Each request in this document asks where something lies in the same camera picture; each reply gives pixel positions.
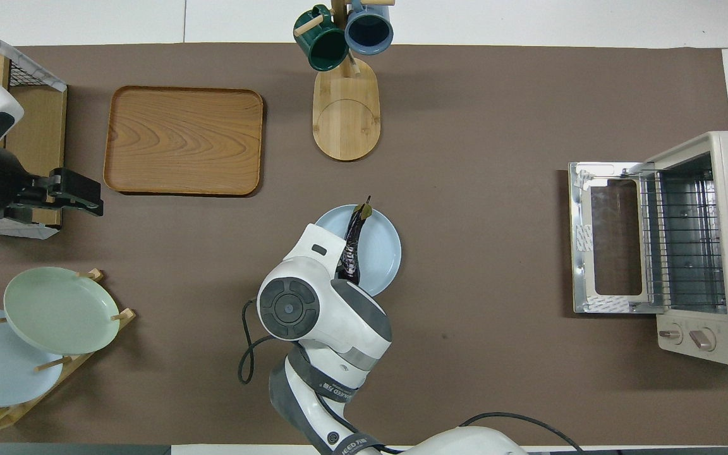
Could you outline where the wooden serving tray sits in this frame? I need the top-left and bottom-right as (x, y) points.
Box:
(103, 86), (265, 196)

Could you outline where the pale green plate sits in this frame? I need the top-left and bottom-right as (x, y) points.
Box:
(3, 267), (120, 355)

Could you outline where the wooden shelf with wire basket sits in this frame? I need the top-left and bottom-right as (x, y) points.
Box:
(0, 14), (68, 240)

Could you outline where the cream toaster oven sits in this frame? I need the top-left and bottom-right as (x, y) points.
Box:
(568, 131), (728, 366)

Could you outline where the brown table mat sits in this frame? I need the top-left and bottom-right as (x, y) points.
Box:
(0, 43), (728, 447)

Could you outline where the blue ceramic mug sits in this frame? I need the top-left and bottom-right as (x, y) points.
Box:
(344, 0), (394, 56)

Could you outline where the dark green ceramic mug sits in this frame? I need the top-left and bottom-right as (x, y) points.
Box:
(293, 5), (350, 72)

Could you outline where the dark purple eggplant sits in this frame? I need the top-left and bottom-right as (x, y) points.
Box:
(337, 196), (374, 285)

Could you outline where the wooden plate rack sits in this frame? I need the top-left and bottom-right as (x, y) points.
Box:
(0, 269), (137, 435)

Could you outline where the wooden mug tree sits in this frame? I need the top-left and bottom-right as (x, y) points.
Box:
(293, 0), (396, 162)

